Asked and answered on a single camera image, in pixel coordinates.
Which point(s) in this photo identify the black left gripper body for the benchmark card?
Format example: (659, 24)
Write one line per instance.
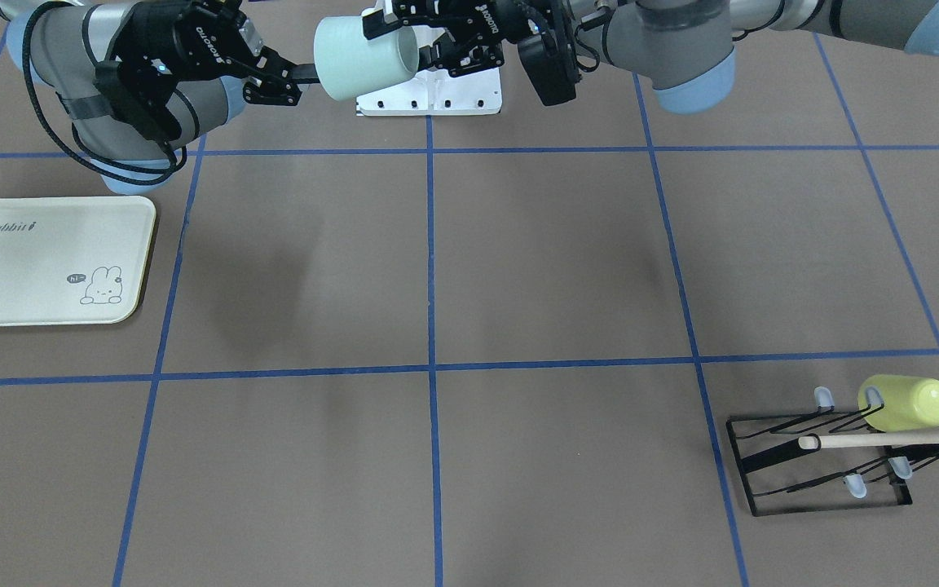
(492, 16)

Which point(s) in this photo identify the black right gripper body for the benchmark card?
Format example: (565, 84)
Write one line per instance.
(189, 41)

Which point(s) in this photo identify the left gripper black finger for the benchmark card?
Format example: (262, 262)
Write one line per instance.
(460, 59)

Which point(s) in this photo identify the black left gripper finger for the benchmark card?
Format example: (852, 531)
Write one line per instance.
(382, 21)

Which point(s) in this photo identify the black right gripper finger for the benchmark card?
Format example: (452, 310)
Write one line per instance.
(274, 71)

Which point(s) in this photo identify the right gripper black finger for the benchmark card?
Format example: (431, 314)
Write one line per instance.
(287, 95)

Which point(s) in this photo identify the pale green plastic cup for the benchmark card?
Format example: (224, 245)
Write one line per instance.
(348, 65)

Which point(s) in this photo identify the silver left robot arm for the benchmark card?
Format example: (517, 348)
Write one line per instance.
(686, 49)

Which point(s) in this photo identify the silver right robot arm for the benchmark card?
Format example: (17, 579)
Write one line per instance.
(56, 45)

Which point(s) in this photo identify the cream rabbit print tray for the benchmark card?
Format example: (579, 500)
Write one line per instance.
(73, 260)

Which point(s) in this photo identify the yellow plastic cup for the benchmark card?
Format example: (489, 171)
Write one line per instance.
(893, 403)

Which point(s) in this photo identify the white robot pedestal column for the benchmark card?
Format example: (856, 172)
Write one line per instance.
(433, 92)

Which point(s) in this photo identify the black wire cup rack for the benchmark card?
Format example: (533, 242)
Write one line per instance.
(828, 458)

